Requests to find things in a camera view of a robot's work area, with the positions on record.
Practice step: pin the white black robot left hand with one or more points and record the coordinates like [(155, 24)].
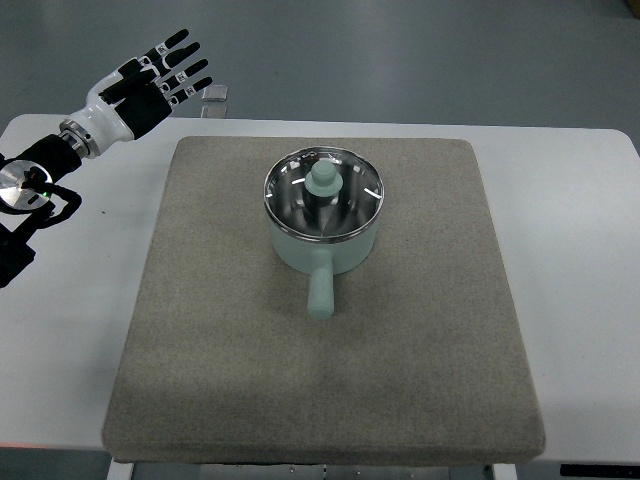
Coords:
[(136, 97)]

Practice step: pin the grey felt mat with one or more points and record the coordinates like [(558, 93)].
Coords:
[(340, 301)]

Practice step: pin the mint green saucepan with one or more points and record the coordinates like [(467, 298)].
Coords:
[(322, 262)]

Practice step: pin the glass lid with green knob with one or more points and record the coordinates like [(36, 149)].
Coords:
[(323, 194)]

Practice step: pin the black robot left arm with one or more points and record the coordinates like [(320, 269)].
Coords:
[(29, 187)]

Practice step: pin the silver floor plate front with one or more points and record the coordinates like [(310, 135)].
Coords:
[(214, 111)]

